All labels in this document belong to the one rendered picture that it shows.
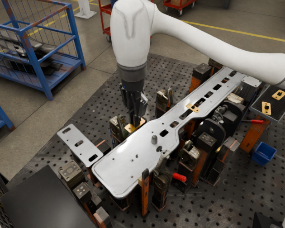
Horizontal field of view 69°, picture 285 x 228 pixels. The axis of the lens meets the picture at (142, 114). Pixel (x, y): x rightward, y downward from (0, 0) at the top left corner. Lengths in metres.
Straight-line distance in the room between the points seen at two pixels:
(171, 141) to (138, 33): 0.68
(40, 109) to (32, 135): 0.42
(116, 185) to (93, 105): 0.90
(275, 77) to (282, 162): 0.95
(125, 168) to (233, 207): 0.65
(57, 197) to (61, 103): 2.03
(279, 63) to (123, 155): 0.73
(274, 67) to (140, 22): 0.42
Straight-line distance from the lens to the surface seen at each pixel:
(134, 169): 1.00
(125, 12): 0.54
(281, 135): 1.78
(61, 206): 0.96
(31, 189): 1.04
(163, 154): 0.79
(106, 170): 1.01
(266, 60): 0.73
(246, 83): 1.39
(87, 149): 1.09
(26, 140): 2.65
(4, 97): 3.33
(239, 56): 0.69
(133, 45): 0.55
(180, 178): 0.84
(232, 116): 1.07
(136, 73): 0.61
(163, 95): 1.26
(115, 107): 1.68
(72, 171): 0.98
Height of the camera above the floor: 1.88
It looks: 47 degrees down
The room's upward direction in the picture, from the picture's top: straight up
